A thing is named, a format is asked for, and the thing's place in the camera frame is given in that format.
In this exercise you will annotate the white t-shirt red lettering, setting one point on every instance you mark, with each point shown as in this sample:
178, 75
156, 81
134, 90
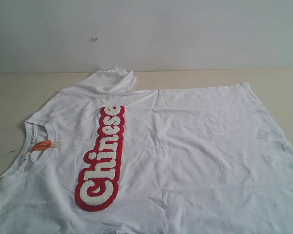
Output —
100, 158

